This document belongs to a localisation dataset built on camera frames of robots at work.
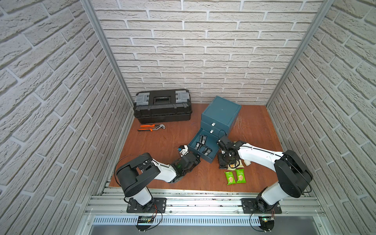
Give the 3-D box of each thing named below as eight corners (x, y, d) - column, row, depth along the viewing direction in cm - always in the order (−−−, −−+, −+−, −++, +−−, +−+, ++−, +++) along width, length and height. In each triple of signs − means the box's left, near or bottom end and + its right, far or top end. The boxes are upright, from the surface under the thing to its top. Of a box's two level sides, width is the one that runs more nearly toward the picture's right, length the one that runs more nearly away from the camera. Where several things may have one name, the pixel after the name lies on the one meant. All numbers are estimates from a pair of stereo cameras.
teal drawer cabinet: (198, 136, 103) (200, 115, 85) (212, 116, 115) (216, 95, 97) (221, 148, 97) (227, 129, 79) (233, 126, 109) (242, 105, 91)
